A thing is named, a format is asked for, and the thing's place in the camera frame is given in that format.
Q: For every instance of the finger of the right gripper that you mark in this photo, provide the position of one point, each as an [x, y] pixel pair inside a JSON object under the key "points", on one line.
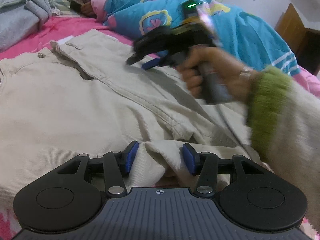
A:
{"points": [[160, 60], [136, 57]]}

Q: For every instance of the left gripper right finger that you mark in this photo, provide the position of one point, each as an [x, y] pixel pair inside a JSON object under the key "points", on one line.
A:
{"points": [[205, 165]]}

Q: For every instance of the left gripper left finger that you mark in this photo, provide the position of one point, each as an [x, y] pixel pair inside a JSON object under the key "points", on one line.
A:
{"points": [[116, 166]]}

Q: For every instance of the beige trousers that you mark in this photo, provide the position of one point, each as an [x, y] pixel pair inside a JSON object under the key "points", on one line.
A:
{"points": [[82, 97]]}

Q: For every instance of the person right hand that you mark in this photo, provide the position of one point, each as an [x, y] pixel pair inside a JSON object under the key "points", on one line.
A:
{"points": [[236, 76]]}

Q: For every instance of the blue pink floral quilt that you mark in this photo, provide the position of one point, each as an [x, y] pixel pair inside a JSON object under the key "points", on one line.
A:
{"points": [[246, 36]]}

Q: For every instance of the pink floral bed sheet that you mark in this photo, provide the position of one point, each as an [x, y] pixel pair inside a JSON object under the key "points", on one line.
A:
{"points": [[55, 29]]}

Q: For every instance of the patterned pillow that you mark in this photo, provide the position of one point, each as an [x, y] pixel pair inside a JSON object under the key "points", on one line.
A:
{"points": [[61, 8]]}

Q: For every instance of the grey sweatshirt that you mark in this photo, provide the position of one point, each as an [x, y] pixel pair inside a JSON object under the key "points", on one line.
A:
{"points": [[21, 18]]}

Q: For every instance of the brown wooden door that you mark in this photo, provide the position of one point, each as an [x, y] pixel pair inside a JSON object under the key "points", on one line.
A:
{"points": [[303, 41]]}

